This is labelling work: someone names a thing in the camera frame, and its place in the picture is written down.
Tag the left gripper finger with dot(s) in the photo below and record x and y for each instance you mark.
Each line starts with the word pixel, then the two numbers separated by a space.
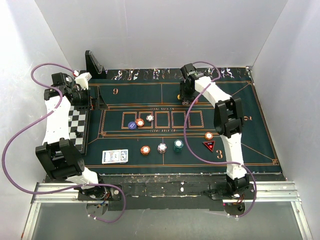
pixel 94 97
pixel 102 97

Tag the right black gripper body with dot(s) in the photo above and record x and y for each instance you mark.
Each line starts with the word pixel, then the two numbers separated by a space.
pixel 186 93

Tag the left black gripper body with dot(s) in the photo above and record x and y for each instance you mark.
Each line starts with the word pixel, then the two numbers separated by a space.
pixel 81 98

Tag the purple small blind button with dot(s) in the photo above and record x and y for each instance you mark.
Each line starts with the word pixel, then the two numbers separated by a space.
pixel 132 125

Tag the peach chips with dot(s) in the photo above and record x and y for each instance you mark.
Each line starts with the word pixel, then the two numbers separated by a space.
pixel 150 118

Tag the orange red chip stack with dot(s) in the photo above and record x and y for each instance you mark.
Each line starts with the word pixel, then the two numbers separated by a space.
pixel 145 150

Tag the red triangular all-in marker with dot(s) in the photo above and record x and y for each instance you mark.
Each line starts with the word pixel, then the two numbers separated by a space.
pixel 210 145

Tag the peach blue chip stack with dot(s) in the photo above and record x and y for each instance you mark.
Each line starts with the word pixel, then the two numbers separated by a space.
pixel 162 147

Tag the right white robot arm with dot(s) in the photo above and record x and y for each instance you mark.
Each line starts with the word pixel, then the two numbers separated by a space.
pixel 228 121

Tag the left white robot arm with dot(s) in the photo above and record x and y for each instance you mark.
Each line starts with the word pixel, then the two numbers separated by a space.
pixel 58 155

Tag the black white checkerboard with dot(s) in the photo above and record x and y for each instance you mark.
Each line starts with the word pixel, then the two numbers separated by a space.
pixel 78 128

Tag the black stand with clear panel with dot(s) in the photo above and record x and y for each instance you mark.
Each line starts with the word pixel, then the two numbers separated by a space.
pixel 96 69

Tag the green poker table mat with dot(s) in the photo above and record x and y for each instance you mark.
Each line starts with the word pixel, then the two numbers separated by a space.
pixel 137 93

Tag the blue white card deck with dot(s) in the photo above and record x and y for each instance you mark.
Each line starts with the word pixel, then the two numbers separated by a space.
pixel 119 156

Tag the green chip stack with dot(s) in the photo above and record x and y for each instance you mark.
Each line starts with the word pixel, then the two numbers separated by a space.
pixel 178 145

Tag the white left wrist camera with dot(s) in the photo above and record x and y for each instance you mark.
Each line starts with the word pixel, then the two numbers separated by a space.
pixel 83 79

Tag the aluminium mounting rail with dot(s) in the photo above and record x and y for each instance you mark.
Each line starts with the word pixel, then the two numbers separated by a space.
pixel 170 210

